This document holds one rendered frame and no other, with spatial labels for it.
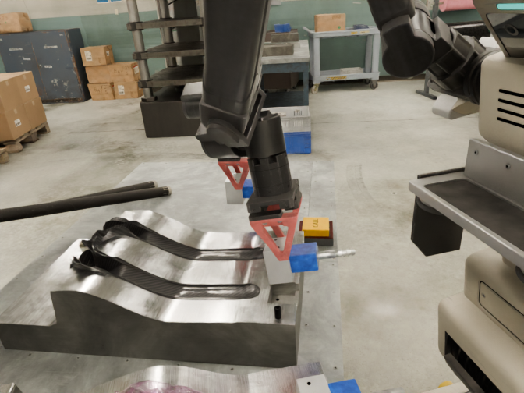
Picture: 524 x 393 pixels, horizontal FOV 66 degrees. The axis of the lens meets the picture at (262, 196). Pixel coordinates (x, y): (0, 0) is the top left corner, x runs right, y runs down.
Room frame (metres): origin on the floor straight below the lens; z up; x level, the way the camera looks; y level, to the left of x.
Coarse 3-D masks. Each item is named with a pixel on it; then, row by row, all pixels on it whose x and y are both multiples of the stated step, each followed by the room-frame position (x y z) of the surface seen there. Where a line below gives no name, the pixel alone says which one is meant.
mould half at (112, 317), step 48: (192, 240) 0.69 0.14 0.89; (240, 240) 0.68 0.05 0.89; (48, 288) 0.61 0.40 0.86; (96, 288) 0.51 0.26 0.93; (0, 336) 0.52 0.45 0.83; (48, 336) 0.51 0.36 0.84; (96, 336) 0.49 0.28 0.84; (144, 336) 0.48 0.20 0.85; (192, 336) 0.47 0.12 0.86; (240, 336) 0.45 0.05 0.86; (288, 336) 0.44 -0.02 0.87
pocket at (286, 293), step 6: (294, 282) 0.53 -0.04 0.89; (276, 288) 0.54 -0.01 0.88; (282, 288) 0.54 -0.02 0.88; (288, 288) 0.54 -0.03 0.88; (294, 288) 0.53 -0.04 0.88; (270, 294) 0.52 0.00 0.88; (276, 294) 0.54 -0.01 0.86; (282, 294) 0.54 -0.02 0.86; (288, 294) 0.54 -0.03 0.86; (294, 294) 0.53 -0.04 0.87; (270, 300) 0.51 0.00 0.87; (276, 300) 0.52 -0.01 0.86; (282, 300) 0.52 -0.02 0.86; (288, 300) 0.52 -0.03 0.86; (294, 300) 0.51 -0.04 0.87
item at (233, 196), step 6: (234, 174) 0.84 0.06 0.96; (240, 174) 0.84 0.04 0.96; (228, 180) 0.81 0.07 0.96; (246, 180) 0.83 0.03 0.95; (228, 186) 0.80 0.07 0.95; (246, 186) 0.80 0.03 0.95; (252, 186) 0.79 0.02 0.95; (228, 192) 0.80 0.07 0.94; (234, 192) 0.80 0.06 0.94; (240, 192) 0.79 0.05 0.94; (246, 192) 0.80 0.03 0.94; (252, 192) 0.79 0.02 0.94; (228, 198) 0.80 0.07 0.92; (234, 198) 0.80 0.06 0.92; (240, 198) 0.79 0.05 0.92
